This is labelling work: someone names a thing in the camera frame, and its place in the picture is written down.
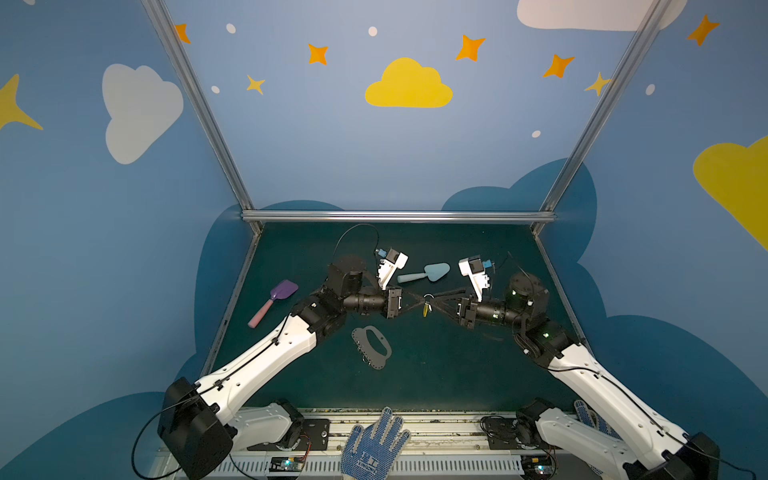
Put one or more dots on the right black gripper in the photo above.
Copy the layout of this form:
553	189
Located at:
466	311

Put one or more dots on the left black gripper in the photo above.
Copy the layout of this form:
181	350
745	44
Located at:
393	301

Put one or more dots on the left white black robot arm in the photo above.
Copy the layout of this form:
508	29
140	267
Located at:
198	420

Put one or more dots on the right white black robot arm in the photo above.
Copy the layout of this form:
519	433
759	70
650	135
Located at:
643	444

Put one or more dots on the light blue toy shovel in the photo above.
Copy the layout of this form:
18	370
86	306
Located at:
431	272

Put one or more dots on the purple pink toy shovel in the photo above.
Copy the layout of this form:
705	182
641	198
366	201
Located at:
282	291

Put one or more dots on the blue dotted glove centre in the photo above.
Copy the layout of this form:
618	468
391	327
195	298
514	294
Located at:
370	452

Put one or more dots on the blue dotted glove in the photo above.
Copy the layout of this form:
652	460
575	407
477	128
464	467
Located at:
590	418
370	452

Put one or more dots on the blue dotted glove right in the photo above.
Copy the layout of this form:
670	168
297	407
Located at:
590	418

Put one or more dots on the right green circuit board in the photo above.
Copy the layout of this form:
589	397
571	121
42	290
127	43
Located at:
537	468

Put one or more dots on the green circuit board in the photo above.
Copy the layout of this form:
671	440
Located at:
537	468
286	465

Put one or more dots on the left green circuit board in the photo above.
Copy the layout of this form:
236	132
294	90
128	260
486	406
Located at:
286	465

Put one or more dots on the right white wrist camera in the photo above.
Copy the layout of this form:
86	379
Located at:
474	268

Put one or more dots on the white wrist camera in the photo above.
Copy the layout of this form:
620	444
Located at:
474	268
389	262

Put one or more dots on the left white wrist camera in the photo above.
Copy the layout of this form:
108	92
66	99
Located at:
389	262

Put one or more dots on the aluminium rear frame bar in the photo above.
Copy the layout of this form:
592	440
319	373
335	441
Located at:
445	217

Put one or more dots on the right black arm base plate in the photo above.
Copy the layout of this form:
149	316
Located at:
512	433

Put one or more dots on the aluminium front rail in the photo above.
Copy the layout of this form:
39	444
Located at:
443	445

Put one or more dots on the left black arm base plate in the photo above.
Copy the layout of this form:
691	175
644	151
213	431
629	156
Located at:
315	432

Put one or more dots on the right aluminium frame post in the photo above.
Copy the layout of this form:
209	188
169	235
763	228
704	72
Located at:
641	42

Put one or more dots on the aluminium frame post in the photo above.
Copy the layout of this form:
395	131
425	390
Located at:
641	42
161	20

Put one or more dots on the left aluminium frame post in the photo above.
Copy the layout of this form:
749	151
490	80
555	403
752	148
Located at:
161	20

